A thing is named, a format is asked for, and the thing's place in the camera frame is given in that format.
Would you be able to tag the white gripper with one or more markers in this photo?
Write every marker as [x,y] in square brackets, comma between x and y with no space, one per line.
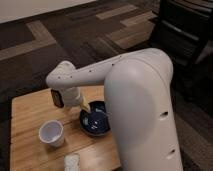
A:
[72,97]

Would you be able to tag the dark blue ceramic bowl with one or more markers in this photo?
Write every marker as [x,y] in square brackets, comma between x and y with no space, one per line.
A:
[96,122]

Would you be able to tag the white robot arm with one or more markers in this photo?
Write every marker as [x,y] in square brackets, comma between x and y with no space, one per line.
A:
[138,103]

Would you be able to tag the white paper cup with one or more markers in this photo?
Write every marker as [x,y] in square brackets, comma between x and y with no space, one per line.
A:
[52,133]

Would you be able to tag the white sponge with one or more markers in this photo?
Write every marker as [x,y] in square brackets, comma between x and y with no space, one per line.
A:
[72,162]

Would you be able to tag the black furniture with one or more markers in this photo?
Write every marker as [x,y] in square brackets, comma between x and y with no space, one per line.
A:
[183,28]

